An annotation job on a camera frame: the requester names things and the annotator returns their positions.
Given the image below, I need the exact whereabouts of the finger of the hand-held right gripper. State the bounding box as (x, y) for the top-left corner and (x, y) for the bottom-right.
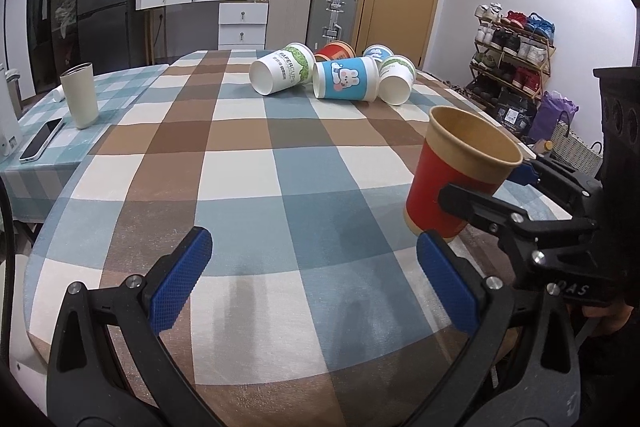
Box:
(509, 156), (607, 210)
(438, 183), (608, 303)

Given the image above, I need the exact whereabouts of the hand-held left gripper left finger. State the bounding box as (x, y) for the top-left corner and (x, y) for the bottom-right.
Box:
(46, 226), (213, 427)

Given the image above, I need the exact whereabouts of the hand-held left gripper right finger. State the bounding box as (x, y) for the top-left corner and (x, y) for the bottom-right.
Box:
(400, 229), (582, 427)

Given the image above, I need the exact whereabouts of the red paper cup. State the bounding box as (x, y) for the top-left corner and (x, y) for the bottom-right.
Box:
(315, 40), (356, 63)
(405, 105), (524, 242)

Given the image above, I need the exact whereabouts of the small white green-print paper cup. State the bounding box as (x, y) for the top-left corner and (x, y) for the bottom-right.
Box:
(377, 54), (417, 106)

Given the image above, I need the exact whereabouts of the white blue-print paper cup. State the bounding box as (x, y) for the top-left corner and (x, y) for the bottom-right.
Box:
(362, 44), (395, 62)

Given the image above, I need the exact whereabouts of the blue bunny paper cup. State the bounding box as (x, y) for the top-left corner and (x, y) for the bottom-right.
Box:
(312, 56), (380, 103)

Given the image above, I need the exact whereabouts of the large white green-print paper cup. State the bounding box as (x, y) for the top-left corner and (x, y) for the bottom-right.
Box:
(249, 42), (317, 96)

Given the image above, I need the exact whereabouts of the woven basket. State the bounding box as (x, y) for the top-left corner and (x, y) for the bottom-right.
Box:
(548, 121), (604, 176)

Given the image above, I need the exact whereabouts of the dark printed box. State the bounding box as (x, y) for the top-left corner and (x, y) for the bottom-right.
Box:
(494, 88), (539, 136)

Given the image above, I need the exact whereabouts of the purple bag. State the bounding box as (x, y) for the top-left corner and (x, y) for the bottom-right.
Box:
(528, 90), (580, 144)

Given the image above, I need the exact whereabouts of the wooden shoe rack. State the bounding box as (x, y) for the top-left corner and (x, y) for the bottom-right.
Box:
(467, 14), (557, 108)

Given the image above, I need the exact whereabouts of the shoe rack with shoes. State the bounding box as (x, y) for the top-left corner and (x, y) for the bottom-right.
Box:
(469, 2), (556, 106)

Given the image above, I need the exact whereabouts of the light blue checked tablecloth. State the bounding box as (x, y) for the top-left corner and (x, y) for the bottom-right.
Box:
(0, 64), (172, 224)

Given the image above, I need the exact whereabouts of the white smartphone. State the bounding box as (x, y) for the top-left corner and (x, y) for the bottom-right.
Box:
(19, 117), (65, 164)

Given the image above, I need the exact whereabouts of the cream tumbler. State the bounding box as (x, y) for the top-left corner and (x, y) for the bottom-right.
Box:
(59, 62), (100, 130)

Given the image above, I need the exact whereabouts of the silver suitcase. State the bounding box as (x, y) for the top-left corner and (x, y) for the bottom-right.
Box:
(305, 0), (359, 53)

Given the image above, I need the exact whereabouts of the white dressing table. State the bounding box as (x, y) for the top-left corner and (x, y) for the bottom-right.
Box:
(133, 0), (270, 53)

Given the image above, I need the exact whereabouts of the white suitcase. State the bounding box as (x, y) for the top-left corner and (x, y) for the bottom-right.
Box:
(263, 0), (314, 52)

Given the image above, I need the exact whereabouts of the dark glass cabinet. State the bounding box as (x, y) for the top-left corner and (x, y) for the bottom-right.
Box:
(25, 0), (90, 98)

